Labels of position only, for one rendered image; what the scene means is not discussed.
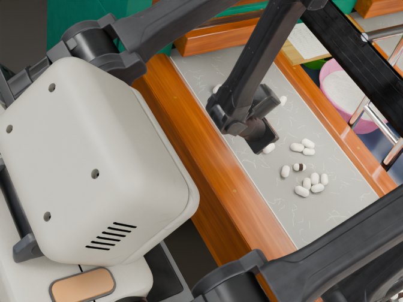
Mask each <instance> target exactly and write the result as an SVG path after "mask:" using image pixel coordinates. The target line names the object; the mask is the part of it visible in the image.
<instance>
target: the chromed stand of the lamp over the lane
mask: <svg viewBox="0 0 403 302"><path fill-rule="evenodd" d="M361 33H362V35H363V36H364V37H365V38H366V39H367V40H368V41H369V42H370V43H371V44H372V43H373V42H374V41H378V40H383V39H386V38H391V37H395V36H398V35H402V37H401V39H400V40H399V41H398V43H397V45H396V46H395V48H394V49H393V51H392V52H391V54H390V56H389V57H388V59H387V61H388V62H389V63H390V64H391V66H392V67H394V66H395V65H396V63H397V61H398V60H399V58H400V57H401V55H402V54H403V24H400V25H395V26H390V27H387V28H382V29H377V30H374V31H369V32H361ZM364 37H362V36H361V35H360V34H359V33H358V34H355V35H354V37H353V38H354V39H355V40H356V41H357V43H358V44H359V45H360V46H361V47H363V46H365V45H366V44H367V43H368V42H367V41H366V40H365V39H364ZM396 86H397V87H398V88H399V89H400V90H401V92H402V93H403V80H400V81H398V82H397V83H396ZM370 103H371V101H370V100H369V99H368V98H367V96H366V95H365V96H364V97H363V98H362V100H361V102H360V103H359V105H358V106H357V108H356V109H355V111H354V113H353V114H352V116H351V117H350V119H349V121H348V122H347V124H348V125H349V127H350V128H351V129H352V130H353V129H354V127H355V126H356V124H357V123H358V121H359V120H360V118H361V117H362V115H363V114H364V112H366V114H367V115H368V116H369V117H370V118H371V119H372V121H373V122H374V123H375V124H376V125H377V126H378V128H379V129H380V130H381V131H382V133H383V134H384V135H385V136H386V137H387V138H388V140H389V141H390V142H391V143H392V144H393V147H392V148H391V150H390V151H389V153H388V154H387V155H386V157H385V158H384V159H383V160H382V162H381V163H380V165H381V166H382V167H383V168H384V169H385V171H386V172H388V171H389V169H390V168H391V167H392V165H393V164H394V163H395V162H396V160H397V159H398V158H399V157H400V155H401V154H402V153H403V139H402V137H400V138H399V139H398V138H397V137H396V135H395V134H394V133H393V132H392V131H391V130H390V128H389V127H388V126H387V125H386V124H385V123H384V122H383V120H382V119H381V118H380V117H379V115H378V114H377V113H376V112H375V111H374V110H373V109H372V107H371V106H370Z"/></svg>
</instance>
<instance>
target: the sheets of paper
mask: <svg viewBox="0 0 403 302"><path fill-rule="evenodd" d="M287 39H288V40H289V42H291V43H292V45H293V46H294V47H295V48H296V50H297V51H298V52H299V53H300V54H301V55H302V57H303V58H304V59H310V58H314V57H316V56H320V55H324V54H327V53H329V52H328V51H327V50H326V49H325V48H324V46H323V45H322V44H321V42H319V40H318V39H317V38H316V37H315V36H314V34H313V33H312V32H311V31H310V30H309V29H308V28H307V27H306V25H305V24H304V23H300V24H296V25H295V27H294V28H293V30H292V32H291V33H290V35H289V36H288V38H287Z"/></svg>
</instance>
